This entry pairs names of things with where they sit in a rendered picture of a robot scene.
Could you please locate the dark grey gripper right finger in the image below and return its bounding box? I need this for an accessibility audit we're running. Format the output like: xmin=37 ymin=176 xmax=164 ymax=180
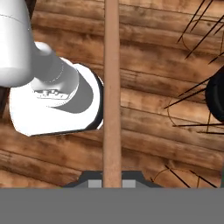
xmin=121 ymin=171 xmax=163 ymax=189

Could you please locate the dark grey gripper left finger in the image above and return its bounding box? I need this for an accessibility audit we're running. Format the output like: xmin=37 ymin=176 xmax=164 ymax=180
xmin=62 ymin=171 xmax=104 ymax=189

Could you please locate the brown straw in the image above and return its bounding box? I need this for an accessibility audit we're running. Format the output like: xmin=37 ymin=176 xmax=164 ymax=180
xmin=101 ymin=0 xmax=123 ymax=189

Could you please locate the white and black round object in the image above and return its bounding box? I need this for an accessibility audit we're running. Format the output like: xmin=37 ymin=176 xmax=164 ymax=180
xmin=0 ymin=0 xmax=105 ymax=137

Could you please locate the black wire frame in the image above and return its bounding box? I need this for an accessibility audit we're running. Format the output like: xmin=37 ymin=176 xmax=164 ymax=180
xmin=150 ymin=0 xmax=224 ymax=189

